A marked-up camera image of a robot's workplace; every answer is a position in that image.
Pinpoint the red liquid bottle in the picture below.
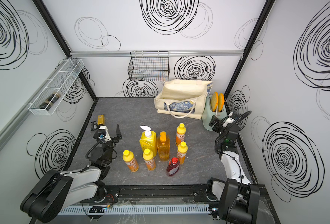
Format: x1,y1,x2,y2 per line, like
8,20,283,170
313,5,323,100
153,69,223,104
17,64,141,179
166,157,180,176

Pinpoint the cream canvas shopping bag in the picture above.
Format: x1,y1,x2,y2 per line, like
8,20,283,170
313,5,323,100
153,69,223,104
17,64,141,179
154,79,213,119

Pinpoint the orange toast slice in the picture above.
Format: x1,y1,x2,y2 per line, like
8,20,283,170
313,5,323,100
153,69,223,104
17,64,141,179
218,93,225,112

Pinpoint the amber dish soap bottle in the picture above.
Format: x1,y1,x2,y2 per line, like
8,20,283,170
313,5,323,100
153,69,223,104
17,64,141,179
157,131,170,161

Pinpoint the dark bottle in shelf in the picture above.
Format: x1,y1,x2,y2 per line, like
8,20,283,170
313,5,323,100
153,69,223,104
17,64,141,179
39,92,60,111

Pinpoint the yellow toast slice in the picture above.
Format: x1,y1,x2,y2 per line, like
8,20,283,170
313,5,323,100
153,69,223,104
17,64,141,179
210,92,219,112

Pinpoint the white wire wall shelf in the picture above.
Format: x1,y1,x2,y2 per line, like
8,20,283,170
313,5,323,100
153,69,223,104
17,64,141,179
28,58,84,116

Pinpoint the yellow pump soap bottle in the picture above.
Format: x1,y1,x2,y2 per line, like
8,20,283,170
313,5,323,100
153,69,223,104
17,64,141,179
139,126,157,157

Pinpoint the grey slotted cable duct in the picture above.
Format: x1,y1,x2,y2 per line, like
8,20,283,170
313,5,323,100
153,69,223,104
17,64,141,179
59,204,211,216

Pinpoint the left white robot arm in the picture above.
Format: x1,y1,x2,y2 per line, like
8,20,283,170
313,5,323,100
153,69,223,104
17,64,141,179
20,126,123,224

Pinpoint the black wire wall basket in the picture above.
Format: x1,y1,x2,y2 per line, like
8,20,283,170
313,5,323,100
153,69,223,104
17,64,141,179
128,51,170,81

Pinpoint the orange bottle yellow cap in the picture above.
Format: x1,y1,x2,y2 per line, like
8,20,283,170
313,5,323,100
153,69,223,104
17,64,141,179
123,149,139,172
177,141,188,164
176,123,186,146
142,148,156,171

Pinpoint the yellow black small device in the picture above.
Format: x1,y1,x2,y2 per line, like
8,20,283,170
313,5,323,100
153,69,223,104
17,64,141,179
91,115,105,131

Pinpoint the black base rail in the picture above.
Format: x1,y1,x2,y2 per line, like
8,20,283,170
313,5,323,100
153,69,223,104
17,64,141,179
82,183,220,204

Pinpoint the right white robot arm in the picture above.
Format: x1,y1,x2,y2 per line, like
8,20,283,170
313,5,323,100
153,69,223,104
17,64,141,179
207,111,260,224

